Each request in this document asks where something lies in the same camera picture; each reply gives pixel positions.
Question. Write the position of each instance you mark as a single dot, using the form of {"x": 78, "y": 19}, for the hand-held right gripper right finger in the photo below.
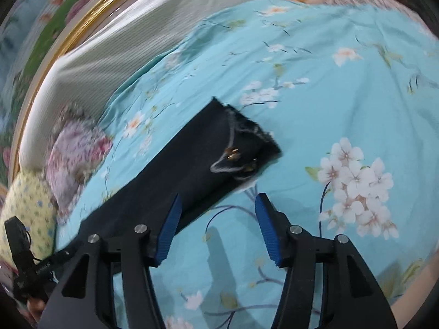
{"x": 268, "y": 226}

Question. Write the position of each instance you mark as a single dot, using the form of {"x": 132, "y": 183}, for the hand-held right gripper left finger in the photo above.
{"x": 168, "y": 226}

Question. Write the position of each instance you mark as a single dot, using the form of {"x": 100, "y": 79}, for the dark navy pants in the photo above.
{"x": 192, "y": 164}

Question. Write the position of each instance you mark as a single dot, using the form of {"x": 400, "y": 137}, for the yellow dotted pillow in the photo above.
{"x": 29, "y": 212}

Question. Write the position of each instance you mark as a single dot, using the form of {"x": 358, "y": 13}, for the pink floral pillow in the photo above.
{"x": 73, "y": 157}

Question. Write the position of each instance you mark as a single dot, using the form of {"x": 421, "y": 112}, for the light blue floral bed sheet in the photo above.
{"x": 308, "y": 116}

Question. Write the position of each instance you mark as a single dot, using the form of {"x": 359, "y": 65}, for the floral painting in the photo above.
{"x": 37, "y": 13}

